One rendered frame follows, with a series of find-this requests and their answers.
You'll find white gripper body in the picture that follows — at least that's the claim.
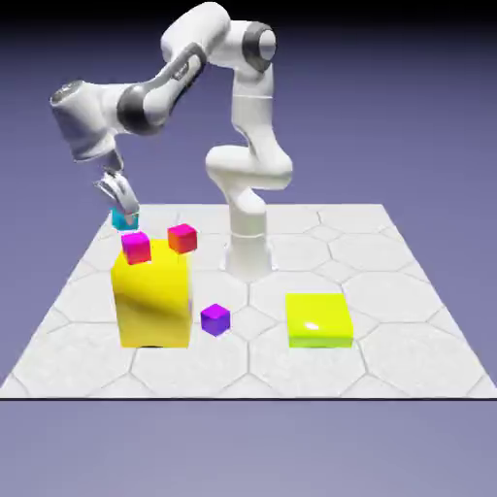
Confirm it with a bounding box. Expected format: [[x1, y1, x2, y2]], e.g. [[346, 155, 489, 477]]
[[93, 172, 141, 217]]

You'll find small cyan cube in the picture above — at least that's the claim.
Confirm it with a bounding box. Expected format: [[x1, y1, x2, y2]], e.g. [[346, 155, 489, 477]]
[[111, 208, 140, 231]]

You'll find small magenta cube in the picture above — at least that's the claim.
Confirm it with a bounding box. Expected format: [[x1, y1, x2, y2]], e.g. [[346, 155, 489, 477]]
[[120, 230, 152, 266]]

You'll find small red cube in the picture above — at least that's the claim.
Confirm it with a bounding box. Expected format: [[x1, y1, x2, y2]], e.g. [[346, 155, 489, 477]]
[[167, 222, 198, 255]]

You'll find small purple cube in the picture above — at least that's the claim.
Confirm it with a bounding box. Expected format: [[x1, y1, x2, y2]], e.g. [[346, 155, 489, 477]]
[[200, 303, 231, 338]]

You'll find large yellow box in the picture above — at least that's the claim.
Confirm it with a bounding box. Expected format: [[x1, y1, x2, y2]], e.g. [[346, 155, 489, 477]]
[[110, 237, 194, 349]]

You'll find large lime box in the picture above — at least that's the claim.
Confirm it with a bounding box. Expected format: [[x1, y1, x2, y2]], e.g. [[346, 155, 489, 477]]
[[284, 292, 355, 349]]

